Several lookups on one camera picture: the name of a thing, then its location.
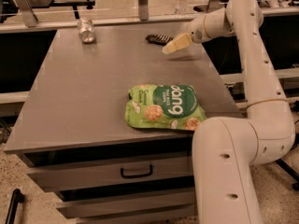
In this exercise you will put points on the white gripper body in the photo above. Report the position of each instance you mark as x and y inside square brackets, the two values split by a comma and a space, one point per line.
[196, 32]

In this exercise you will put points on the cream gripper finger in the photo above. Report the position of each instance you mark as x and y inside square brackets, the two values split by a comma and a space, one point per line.
[179, 42]

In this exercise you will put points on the dark rxbar chocolate bar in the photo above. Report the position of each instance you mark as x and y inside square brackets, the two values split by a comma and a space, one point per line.
[158, 39]

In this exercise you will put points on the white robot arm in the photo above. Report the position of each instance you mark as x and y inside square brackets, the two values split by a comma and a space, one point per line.
[223, 148]

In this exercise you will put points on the green rice chip bag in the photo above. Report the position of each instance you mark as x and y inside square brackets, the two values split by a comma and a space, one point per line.
[174, 107]

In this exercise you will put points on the silver soda can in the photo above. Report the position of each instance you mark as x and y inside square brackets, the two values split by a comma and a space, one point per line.
[86, 31]

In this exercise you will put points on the grey drawer cabinet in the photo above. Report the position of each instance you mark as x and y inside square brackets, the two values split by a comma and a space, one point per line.
[73, 136]

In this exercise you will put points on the black stand leg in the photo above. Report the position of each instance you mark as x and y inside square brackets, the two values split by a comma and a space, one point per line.
[287, 168]

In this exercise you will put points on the black bar lower left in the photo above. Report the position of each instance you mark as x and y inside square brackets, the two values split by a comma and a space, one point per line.
[16, 198]

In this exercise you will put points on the metal rail frame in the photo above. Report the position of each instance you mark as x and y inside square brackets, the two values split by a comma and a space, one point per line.
[113, 11]

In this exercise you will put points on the black drawer handle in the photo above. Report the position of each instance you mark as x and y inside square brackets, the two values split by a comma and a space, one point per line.
[136, 173]

